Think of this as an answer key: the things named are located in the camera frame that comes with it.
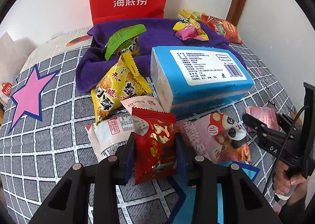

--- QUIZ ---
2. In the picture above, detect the pink panda snack packet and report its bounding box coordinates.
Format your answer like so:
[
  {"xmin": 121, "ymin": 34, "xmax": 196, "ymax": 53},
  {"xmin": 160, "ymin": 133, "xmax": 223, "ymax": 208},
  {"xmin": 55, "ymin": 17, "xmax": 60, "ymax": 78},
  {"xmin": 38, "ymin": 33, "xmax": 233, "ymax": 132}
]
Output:
[{"xmin": 175, "ymin": 112, "xmax": 252, "ymax": 165}]

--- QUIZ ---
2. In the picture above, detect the person's right hand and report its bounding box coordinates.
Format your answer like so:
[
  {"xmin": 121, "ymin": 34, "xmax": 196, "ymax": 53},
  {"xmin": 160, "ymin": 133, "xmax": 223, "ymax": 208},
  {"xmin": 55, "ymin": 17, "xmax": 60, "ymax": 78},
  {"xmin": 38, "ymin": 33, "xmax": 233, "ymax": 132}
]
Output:
[{"xmin": 272, "ymin": 162, "xmax": 310, "ymax": 196}]

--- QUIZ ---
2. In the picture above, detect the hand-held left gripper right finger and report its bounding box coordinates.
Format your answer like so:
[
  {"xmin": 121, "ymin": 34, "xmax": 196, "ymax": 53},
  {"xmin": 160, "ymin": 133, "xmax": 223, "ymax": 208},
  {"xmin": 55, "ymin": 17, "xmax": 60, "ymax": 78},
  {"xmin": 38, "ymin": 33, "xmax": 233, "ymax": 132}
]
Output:
[{"xmin": 174, "ymin": 133, "xmax": 283, "ymax": 224}]

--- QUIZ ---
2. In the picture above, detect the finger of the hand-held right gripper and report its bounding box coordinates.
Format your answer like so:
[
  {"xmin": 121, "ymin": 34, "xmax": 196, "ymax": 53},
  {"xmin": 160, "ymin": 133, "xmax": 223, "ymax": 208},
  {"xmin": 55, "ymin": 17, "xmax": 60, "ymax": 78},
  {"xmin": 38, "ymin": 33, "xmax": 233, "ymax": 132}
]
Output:
[
  {"xmin": 242, "ymin": 113, "xmax": 278, "ymax": 138},
  {"xmin": 274, "ymin": 113, "xmax": 299, "ymax": 132}
]

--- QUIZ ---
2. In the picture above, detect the red snack packet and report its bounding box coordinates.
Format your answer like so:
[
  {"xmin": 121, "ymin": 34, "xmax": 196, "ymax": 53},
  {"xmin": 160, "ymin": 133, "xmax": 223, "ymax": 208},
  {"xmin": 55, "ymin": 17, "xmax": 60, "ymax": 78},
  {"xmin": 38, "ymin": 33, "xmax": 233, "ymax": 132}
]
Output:
[{"xmin": 132, "ymin": 107, "xmax": 176, "ymax": 185}]

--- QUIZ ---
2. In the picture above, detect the purple towel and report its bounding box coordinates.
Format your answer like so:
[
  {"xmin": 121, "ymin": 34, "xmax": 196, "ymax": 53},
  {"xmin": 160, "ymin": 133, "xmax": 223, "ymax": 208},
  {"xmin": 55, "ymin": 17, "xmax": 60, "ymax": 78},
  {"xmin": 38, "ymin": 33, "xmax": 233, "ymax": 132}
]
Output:
[{"xmin": 76, "ymin": 18, "xmax": 248, "ymax": 94}]

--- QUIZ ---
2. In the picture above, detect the person's right forearm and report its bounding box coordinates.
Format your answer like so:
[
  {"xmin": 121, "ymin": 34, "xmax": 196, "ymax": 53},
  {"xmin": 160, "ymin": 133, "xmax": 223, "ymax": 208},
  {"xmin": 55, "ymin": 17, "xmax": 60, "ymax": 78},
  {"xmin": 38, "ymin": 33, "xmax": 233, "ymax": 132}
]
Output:
[{"xmin": 278, "ymin": 190, "xmax": 315, "ymax": 217}]

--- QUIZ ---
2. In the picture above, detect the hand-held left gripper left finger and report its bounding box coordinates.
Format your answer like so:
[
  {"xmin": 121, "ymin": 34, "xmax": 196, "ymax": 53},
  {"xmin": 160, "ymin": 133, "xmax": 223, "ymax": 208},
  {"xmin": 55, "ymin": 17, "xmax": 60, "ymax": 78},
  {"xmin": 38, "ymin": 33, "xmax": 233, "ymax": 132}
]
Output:
[{"xmin": 28, "ymin": 133, "xmax": 137, "ymax": 224}]

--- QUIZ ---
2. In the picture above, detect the white plastic bag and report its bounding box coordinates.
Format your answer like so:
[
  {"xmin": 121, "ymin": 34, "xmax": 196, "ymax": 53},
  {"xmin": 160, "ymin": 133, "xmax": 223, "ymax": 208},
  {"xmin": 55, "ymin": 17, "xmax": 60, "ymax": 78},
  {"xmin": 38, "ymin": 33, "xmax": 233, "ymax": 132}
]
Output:
[{"xmin": 0, "ymin": 31, "xmax": 29, "ymax": 110}]

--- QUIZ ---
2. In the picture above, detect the yellow chip bag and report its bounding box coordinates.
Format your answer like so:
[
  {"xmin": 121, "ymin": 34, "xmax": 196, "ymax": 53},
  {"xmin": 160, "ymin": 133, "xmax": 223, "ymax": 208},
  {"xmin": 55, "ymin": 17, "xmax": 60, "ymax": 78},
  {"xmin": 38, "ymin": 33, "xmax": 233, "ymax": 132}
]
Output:
[{"xmin": 178, "ymin": 9, "xmax": 205, "ymax": 21}]

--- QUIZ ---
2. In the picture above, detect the yellow rice cracker packet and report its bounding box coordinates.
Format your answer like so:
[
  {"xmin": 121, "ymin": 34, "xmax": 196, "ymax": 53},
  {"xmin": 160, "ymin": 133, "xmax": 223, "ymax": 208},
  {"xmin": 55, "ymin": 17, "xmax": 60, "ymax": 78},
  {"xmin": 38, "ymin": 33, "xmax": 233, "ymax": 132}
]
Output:
[{"xmin": 91, "ymin": 52, "xmax": 152, "ymax": 124}]

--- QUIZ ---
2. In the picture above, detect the green snack packet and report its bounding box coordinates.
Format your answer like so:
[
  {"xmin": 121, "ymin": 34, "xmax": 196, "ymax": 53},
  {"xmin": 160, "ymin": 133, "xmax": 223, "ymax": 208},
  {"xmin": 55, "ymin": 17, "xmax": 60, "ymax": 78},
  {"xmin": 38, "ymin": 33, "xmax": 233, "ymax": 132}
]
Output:
[{"xmin": 105, "ymin": 24, "xmax": 147, "ymax": 61}]

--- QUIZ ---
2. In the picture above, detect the grey checkered tablecloth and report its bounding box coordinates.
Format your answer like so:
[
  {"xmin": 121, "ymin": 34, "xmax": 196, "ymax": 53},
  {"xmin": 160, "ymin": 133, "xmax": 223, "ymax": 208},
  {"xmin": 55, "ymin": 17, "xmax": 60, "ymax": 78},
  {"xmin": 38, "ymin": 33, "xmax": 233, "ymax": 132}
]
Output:
[{"xmin": 0, "ymin": 42, "xmax": 303, "ymax": 224}]

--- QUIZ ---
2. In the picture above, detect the blue tissue pack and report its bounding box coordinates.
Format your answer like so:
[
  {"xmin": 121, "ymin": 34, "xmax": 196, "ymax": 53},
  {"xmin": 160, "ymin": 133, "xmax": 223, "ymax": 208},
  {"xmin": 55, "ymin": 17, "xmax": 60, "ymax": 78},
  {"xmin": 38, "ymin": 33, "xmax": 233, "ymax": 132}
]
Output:
[{"xmin": 150, "ymin": 46, "xmax": 254, "ymax": 117}]

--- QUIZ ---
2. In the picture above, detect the orange chip bag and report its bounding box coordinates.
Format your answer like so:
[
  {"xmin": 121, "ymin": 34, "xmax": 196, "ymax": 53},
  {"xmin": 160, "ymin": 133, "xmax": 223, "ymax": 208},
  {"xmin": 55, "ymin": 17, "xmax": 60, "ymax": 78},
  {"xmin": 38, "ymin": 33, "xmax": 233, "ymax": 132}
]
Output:
[{"xmin": 200, "ymin": 15, "xmax": 244, "ymax": 44}]

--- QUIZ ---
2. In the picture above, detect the white snack packet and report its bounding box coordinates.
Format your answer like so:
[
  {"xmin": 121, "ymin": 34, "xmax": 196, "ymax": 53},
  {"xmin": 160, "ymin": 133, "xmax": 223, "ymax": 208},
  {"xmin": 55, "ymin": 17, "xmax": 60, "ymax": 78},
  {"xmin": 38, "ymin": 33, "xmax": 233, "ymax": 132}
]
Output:
[{"xmin": 85, "ymin": 113, "xmax": 134, "ymax": 163}]

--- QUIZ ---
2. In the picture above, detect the yellow fries snack packet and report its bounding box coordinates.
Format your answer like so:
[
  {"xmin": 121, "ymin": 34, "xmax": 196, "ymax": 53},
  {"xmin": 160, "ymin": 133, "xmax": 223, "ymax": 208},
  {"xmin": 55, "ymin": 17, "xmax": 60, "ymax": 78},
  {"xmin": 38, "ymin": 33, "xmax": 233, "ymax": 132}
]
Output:
[{"xmin": 173, "ymin": 18, "xmax": 209, "ymax": 41}]

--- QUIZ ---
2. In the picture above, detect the pink peach snack packet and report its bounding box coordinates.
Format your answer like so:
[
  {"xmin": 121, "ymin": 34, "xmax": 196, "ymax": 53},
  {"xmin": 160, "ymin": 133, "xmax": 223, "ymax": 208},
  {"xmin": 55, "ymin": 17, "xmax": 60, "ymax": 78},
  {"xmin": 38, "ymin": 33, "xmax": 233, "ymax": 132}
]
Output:
[{"xmin": 245, "ymin": 106, "xmax": 281, "ymax": 133}]

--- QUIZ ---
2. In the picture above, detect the light pink snowflake snack packet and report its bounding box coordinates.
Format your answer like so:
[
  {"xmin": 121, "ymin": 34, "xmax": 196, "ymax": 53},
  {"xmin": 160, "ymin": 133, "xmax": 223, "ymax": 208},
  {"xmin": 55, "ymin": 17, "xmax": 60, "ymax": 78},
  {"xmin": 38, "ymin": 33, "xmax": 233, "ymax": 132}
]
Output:
[{"xmin": 120, "ymin": 95, "xmax": 164, "ymax": 114}]

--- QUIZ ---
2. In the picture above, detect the magenta snack packet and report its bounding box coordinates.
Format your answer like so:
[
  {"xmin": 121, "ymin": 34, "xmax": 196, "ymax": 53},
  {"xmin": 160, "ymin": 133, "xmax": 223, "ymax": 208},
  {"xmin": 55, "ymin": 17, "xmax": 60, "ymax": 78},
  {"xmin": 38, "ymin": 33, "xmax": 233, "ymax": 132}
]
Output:
[{"xmin": 175, "ymin": 24, "xmax": 197, "ymax": 42}]

